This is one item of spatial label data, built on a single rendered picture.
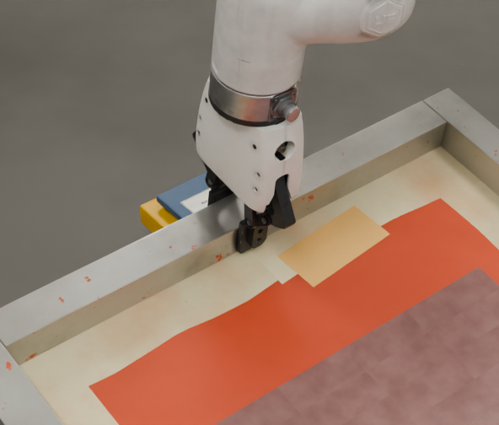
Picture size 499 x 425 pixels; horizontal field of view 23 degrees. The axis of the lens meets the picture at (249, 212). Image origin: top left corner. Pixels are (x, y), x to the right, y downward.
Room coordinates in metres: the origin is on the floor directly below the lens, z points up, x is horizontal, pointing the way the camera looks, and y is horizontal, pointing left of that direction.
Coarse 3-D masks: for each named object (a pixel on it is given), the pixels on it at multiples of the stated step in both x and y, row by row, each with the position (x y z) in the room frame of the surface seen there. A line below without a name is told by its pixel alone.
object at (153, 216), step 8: (152, 200) 1.12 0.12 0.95; (144, 208) 1.10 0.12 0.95; (152, 208) 1.10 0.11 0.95; (160, 208) 1.10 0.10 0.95; (144, 216) 1.10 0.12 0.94; (152, 216) 1.09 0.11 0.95; (160, 216) 1.09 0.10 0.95; (168, 216) 1.09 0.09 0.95; (144, 224) 1.10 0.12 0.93; (152, 224) 1.09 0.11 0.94; (160, 224) 1.07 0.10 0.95; (168, 224) 1.07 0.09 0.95; (152, 232) 1.09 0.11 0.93
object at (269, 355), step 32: (224, 320) 0.77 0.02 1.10; (256, 320) 0.77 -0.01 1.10; (288, 320) 0.77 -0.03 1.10; (160, 352) 0.73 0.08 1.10; (192, 352) 0.73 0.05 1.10; (224, 352) 0.73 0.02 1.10; (256, 352) 0.74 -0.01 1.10; (288, 352) 0.74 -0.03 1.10; (320, 352) 0.74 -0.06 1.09; (96, 384) 0.69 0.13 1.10; (128, 384) 0.69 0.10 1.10; (160, 384) 0.70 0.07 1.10; (192, 384) 0.70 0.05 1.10; (224, 384) 0.70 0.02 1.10; (256, 384) 0.70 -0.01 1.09; (288, 384) 0.70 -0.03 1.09; (320, 384) 0.71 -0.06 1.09; (352, 384) 0.71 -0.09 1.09; (128, 416) 0.66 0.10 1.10; (160, 416) 0.67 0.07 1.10; (192, 416) 0.67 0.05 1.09; (224, 416) 0.67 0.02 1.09; (256, 416) 0.67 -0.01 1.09; (288, 416) 0.67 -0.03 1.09; (320, 416) 0.67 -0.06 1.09; (352, 416) 0.68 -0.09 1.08; (384, 416) 0.68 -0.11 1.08
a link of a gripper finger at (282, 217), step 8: (280, 184) 0.82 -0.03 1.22; (280, 192) 0.82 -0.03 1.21; (272, 200) 0.82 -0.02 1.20; (280, 200) 0.81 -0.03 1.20; (288, 200) 0.82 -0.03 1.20; (272, 208) 0.83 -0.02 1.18; (280, 208) 0.81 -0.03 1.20; (288, 208) 0.81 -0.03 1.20; (272, 216) 0.82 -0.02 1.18; (280, 216) 0.81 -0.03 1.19; (288, 216) 0.81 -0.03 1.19; (272, 224) 0.82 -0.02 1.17; (280, 224) 0.81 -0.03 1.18; (288, 224) 0.81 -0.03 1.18
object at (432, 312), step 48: (384, 240) 0.88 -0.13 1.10; (432, 240) 0.88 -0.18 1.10; (480, 240) 0.89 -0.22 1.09; (288, 288) 0.81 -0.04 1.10; (336, 288) 0.81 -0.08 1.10; (384, 288) 0.82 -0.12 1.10; (432, 288) 0.82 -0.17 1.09; (480, 288) 0.82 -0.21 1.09; (336, 336) 0.76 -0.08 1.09; (384, 336) 0.76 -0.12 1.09; (432, 336) 0.77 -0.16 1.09; (480, 336) 0.77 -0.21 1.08; (384, 384) 0.71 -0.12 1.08; (432, 384) 0.71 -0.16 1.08; (480, 384) 0.72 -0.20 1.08
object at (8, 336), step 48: (432, 96) 1.04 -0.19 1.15; (336, 144) 0.96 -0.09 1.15; (384, 144) 0.97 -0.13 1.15; (432, 144) 1.00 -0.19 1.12; (480, 144) 0.98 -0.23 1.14; (336, 192) 0.92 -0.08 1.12; (144, 240) 0.82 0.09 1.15; (192, 240) 0.82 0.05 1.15; (48, 288) 0.76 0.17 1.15; (96, 288) 0.76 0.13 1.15; (144, 288) 0.78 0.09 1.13; (0, 336) 0.70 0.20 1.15; (48, 336) 0.72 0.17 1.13; (0, 384) 0.66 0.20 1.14
